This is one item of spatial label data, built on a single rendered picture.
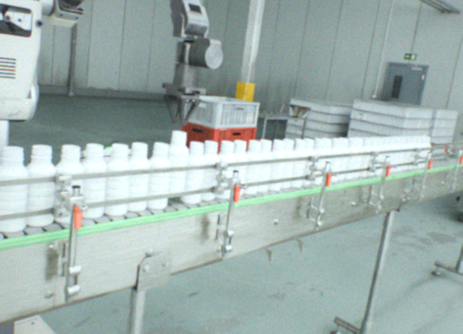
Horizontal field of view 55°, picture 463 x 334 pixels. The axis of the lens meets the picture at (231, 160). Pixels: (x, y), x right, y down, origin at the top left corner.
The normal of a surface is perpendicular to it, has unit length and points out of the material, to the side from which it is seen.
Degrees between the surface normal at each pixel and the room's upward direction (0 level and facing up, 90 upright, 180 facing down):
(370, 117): 90
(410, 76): 90
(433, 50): 90
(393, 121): 90
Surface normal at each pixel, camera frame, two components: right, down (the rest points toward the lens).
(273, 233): 0.70, 0.23
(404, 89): -0.69, 0.05
